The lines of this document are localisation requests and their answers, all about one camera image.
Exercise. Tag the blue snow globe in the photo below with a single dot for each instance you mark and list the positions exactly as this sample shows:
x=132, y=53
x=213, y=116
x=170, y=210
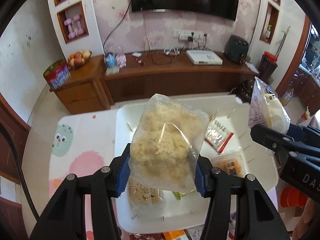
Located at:
x=110, y=61

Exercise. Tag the clear crumbly rice cake packet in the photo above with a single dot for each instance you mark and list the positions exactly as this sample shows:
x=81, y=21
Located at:
x=162, y=150

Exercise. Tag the clear chunky puffed rice packet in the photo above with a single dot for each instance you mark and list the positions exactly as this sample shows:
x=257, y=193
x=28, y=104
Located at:
x=145, y=192

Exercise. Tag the white wall sockets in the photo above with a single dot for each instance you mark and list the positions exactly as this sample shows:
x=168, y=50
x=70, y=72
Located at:
x=183, y=33

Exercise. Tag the small white charger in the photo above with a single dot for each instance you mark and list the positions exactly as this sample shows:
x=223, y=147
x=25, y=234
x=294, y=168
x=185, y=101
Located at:
x=136, y=54

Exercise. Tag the yellow oil bottle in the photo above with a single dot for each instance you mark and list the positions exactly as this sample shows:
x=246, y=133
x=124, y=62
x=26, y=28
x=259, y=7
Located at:
x=286, y=97

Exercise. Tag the wooden television cabinet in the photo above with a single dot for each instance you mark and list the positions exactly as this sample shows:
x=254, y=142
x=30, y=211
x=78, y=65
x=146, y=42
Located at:
x=150, y=80

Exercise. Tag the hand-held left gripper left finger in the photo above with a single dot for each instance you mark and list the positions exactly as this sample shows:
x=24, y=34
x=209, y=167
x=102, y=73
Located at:
x=122, y=177

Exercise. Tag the fruit bowl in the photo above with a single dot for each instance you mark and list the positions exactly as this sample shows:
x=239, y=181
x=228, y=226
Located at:
x=78, y=58

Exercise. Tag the dark grey air fryer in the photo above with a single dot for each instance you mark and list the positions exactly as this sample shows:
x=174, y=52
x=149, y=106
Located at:
x=236, y=48

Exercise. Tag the white plastic storage box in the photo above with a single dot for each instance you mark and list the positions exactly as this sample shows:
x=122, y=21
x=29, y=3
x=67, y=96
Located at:
x=125, y=130

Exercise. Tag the red plastic basin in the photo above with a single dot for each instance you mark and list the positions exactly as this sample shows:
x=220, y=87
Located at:
x=293, y=197

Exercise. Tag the red round tin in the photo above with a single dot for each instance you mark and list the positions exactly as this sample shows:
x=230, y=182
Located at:
x=57, y=76

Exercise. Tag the person's right forearm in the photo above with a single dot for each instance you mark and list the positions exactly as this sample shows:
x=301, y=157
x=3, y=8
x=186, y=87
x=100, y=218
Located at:
x=310, y=220

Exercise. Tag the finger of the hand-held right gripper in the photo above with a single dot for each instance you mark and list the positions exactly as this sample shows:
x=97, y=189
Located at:
x=267, y=135
x=303, y=132

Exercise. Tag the red striped cracker packet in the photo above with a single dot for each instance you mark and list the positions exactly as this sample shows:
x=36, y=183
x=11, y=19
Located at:
x=217, y=136

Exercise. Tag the green snack packet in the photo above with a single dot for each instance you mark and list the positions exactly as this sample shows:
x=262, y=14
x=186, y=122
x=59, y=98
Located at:
x=178, y=195

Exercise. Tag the pink figurine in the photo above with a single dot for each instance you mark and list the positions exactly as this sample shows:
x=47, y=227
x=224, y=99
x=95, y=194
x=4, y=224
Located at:
x=121, y=58

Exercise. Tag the brown wooden door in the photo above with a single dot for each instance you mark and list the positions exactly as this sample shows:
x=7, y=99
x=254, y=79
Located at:
x=12, y=142

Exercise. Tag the orange cake packet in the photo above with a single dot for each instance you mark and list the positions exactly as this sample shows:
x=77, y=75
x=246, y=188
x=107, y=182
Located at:
x=230, y=166

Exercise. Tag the white paper sheet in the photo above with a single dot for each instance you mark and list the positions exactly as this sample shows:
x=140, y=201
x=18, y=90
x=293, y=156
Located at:
x=251, y=67

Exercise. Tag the dark brown ceramic jar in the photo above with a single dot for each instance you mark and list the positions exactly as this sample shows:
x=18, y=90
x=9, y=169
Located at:
x=245, y=90

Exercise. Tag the red lid jar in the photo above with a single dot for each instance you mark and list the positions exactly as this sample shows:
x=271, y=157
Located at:
x=267, y=66

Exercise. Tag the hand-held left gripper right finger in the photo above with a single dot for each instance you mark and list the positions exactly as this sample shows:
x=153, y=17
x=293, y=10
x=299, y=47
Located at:
x=201, y=182

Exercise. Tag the round white cake packet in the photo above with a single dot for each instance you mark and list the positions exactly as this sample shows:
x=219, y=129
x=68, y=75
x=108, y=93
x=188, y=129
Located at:
x=270, y=110

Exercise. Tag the white set-top box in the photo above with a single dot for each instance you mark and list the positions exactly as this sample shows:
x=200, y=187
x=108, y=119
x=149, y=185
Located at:
x=203, y=56

